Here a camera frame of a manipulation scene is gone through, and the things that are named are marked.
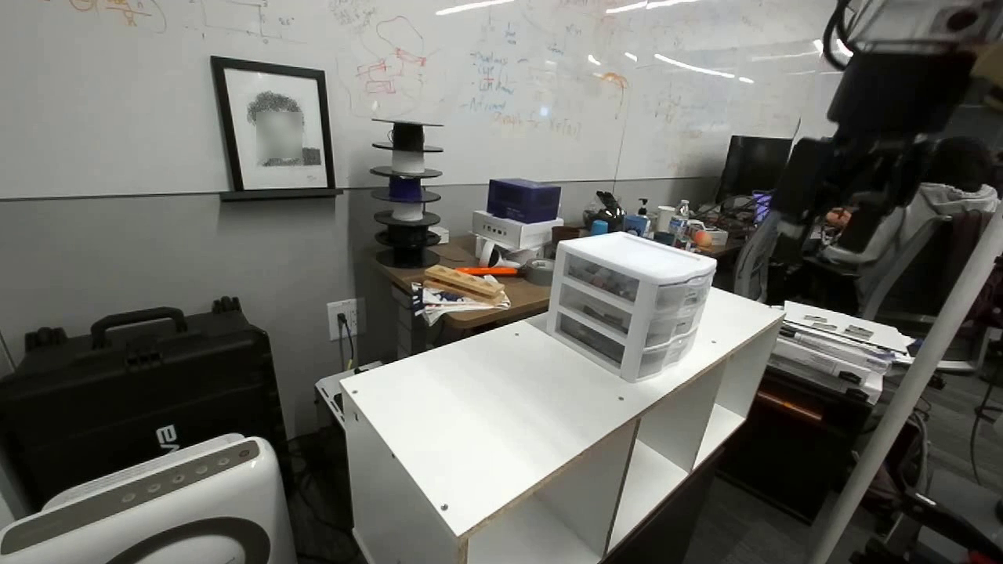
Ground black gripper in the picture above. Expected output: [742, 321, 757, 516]
[834, 45, 984, 138]

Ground translucent plastic drawer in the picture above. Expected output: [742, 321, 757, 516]
[556, 311, 715, 373]
[557, 282, 715, 348]

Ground seated person in grey hoodie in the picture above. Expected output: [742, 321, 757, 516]
[818, 134, 1003, 317]

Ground black computer monitor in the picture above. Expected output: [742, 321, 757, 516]
[717, 132, 796, 203]

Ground white paper stack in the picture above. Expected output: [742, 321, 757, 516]
[771, 296, 920, 404]

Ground white plastic bottle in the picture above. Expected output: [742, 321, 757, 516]
[655, 200, 695, 250]

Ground purple box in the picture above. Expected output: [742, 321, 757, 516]
[487, 176, 565, 227]

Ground white cardboard box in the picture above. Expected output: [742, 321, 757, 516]
[469, 207, 557, 266]

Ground brown wooden desk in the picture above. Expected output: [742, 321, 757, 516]
[374, 235, 560, 339]

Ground orange hand tool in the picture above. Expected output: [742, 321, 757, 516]
[458, 261, 523, 282]

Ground tan wooden block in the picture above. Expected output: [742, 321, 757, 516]
[421, 261, 504, 302]

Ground loose papers on desk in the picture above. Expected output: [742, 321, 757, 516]
[413, 272, 515, 329]

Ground black core empty spool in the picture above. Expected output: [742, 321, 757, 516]
[371, 112, 444, 152]

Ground white filament spool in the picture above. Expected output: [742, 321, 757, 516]
[374, 195, 444, 230]
[371, 140, 444, 180]

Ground purple filament spool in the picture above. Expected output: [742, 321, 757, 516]
[371, 166, 444, 207]

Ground white cube shelf cabinet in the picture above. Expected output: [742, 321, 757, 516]
[314, 285, 786, 564]

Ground black picture ledge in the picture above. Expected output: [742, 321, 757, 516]
[216, 186, 347, 203]

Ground black framed portrait picture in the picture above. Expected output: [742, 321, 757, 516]
[209, 53, 339, 196]

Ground whiteboard with writing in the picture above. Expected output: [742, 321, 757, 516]
[0, 0, 840, 203]

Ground black hard carrying case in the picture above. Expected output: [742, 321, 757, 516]
[0, 296, 289, 503]

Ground white air purifier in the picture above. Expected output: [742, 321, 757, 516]
[0, 430, 302, 564]

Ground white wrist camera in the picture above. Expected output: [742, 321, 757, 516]
[847, 0, 1003, 53]

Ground white plastic drawer unit frame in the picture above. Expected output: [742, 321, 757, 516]
[549, 230, 721, 385]

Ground white wall outlet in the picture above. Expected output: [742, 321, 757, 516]
[323, 296, 360, 343]

